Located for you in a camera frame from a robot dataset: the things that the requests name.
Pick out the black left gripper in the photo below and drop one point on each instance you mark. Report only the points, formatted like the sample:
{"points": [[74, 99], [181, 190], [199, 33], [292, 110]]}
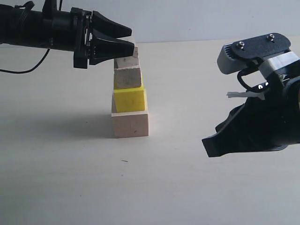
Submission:
{"points": [[94, 51]]}

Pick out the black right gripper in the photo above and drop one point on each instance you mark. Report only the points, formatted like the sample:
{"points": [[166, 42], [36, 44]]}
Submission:
{"points": [[256, 126]]}

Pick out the small wooden cube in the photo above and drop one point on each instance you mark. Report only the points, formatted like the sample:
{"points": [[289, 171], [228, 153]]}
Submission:
{"points": [[132, 40]]}

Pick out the medium wooden cube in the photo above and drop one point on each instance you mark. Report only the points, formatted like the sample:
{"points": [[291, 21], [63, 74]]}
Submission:
{"points": [[127, 73]]}

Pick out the yellow cube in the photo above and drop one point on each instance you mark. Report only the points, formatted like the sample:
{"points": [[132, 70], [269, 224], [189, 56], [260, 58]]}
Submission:
{"points": [[130, 99]]}

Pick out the large pale wooden cube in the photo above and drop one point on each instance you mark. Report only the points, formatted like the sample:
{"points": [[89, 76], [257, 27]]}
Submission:
{"points": [[130, 124]]}

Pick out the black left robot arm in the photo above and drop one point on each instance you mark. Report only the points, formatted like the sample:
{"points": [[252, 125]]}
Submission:
{"points": [[48, 29]]}

